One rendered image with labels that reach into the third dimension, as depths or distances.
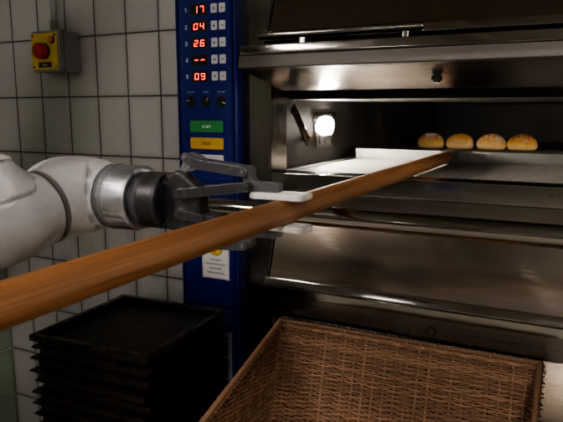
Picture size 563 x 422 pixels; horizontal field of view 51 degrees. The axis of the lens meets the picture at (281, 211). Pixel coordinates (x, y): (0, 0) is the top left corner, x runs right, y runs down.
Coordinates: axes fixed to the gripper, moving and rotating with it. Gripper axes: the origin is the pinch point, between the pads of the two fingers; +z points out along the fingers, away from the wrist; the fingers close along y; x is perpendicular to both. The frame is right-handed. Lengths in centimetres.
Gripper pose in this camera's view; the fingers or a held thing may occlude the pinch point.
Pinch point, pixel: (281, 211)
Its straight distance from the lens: 70.8
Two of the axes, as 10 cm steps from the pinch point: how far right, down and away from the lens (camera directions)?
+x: -4.6, 1.5, -8.8
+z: 8.9, 0.8, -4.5
